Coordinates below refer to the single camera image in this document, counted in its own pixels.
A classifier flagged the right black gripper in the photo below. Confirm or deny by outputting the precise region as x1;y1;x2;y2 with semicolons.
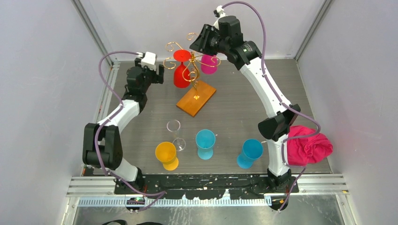
188;24;228;57

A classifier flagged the red plastic wine glass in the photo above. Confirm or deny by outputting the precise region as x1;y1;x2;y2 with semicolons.
173;50;191;89

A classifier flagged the pink plastic wine glass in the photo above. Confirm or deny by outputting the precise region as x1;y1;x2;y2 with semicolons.
200;55;218;75

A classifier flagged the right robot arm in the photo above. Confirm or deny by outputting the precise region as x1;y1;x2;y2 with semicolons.
190;16;297;192

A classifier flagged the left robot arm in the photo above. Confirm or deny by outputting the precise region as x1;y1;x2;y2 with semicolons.
82;64;164;194

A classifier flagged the clear wine glass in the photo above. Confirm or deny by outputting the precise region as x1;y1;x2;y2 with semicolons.
166;120;186;151

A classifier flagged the yellow plastic wine glass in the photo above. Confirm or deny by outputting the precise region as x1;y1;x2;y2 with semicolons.
155;142;179;171

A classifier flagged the blue wine glass centre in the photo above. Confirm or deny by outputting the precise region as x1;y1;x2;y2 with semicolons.
195;129;216;160

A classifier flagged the blue wine glass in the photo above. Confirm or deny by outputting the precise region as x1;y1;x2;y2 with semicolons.
195;129;216;160
237;139;263;169

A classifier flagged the blue wine glass right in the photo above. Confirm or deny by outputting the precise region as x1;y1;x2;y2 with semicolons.
237;139;263;169

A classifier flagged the pink crumpled cloth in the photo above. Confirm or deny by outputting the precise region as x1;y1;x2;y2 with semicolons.
287;133;333;166

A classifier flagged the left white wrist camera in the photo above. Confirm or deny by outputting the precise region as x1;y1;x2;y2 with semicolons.
137;52;157;71

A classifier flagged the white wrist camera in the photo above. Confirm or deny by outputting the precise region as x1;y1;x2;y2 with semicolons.
213;5;227;30
137;52;157;71

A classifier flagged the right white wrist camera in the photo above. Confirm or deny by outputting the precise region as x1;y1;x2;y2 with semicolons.
213;5;227;30

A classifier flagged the gold wire glass rack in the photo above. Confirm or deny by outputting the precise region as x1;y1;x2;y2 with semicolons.
163;42;221;117

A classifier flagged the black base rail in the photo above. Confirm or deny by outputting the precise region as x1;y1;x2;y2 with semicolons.
113;173;299;200

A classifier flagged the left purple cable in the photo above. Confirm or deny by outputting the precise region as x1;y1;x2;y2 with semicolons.
94;51;167;212

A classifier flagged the purple cable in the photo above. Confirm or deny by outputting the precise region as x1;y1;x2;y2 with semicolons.
217;0;321;212
94;51;167;212

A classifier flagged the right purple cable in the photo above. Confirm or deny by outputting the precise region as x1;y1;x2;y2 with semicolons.
217;0;321;212

